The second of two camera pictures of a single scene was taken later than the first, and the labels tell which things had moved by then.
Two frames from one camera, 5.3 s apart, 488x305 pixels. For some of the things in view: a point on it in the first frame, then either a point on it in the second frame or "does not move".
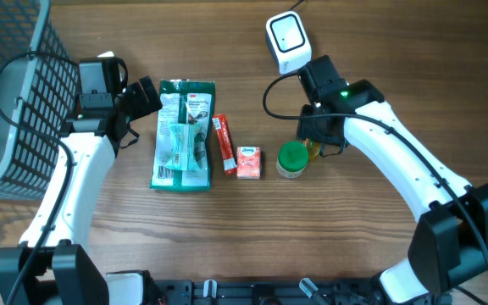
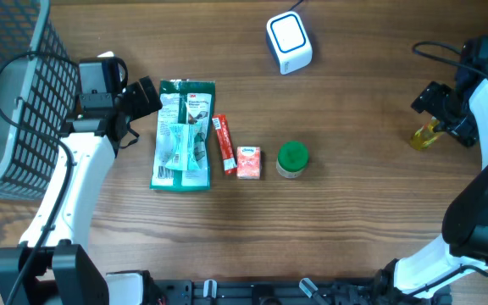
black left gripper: (140, 107) does not move
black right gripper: (304, 130) → (429, 97)
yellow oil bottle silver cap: (313, 148) → (427, 135)
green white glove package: (182, 144) does not move
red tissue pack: (248, 163) does not move
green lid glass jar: (292, 158) does not move
